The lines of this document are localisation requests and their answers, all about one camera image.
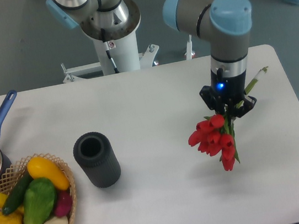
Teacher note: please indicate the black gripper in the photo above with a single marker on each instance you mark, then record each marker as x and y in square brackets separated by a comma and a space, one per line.
[226, 95]

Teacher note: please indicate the red tulip bouquet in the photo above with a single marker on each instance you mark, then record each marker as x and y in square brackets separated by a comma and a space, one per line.
[215, 134]

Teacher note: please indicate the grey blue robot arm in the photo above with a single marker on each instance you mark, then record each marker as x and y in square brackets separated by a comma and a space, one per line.
[225, 24]

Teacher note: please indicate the dark grey ribbed vase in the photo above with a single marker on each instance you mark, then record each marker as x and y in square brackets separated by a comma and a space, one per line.
[94, 154]

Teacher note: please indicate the yellow squash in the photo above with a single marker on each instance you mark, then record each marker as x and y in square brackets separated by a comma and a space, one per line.
[39, 167]

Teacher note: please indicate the green bok choy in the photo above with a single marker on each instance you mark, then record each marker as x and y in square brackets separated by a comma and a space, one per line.
[39, 201]

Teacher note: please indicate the green cucumber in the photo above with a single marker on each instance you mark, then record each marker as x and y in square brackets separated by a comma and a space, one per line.
[16, 196]

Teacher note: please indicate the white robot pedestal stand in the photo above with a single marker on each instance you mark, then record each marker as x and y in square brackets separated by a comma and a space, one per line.
[114, 38]

